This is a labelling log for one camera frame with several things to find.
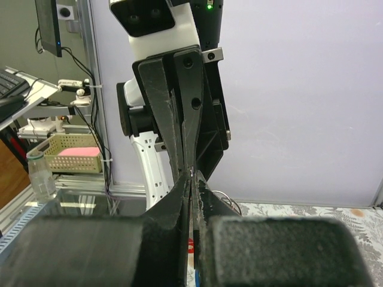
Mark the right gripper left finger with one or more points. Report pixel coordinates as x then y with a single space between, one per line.
67 250

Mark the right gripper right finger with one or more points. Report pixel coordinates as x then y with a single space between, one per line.
298 251

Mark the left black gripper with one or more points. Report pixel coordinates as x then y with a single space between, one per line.
183 95

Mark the metal keyring with yellow handle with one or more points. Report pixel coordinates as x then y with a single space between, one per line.
230 203

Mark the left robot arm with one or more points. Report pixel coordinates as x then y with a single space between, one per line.
135 120

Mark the beige perforated basket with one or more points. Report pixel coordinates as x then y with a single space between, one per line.
71 153

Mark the clear glass bottle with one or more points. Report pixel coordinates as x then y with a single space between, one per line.
41 177

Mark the black monitor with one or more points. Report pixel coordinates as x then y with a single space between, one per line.
48 25

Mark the black keyboard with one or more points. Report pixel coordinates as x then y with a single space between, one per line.
11 85

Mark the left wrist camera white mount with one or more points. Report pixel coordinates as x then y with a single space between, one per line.
156 27

